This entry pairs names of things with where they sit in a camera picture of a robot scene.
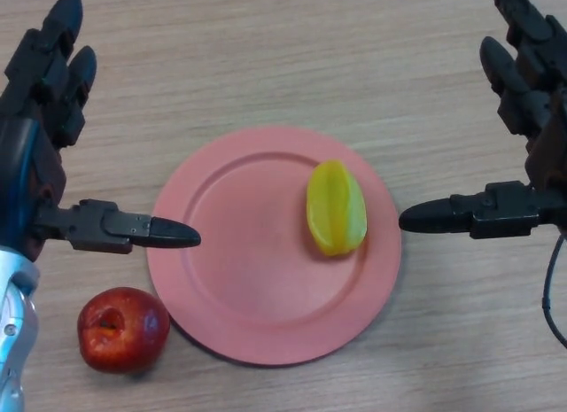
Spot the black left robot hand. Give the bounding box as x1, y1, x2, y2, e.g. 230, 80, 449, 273
0, 0, 202, 262

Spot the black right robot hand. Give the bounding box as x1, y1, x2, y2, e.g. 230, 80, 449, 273
398, 0, 567, 240

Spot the yellow starfruit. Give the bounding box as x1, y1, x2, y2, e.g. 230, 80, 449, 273
306, 159, 369, 257

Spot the pink round plate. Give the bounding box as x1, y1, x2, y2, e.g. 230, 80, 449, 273
145, 126, 403, 366

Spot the red apple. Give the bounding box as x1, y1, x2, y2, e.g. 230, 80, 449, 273
77, 286, 172, 375

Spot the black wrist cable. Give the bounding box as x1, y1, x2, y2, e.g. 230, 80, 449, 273
540, 234, 567, 346

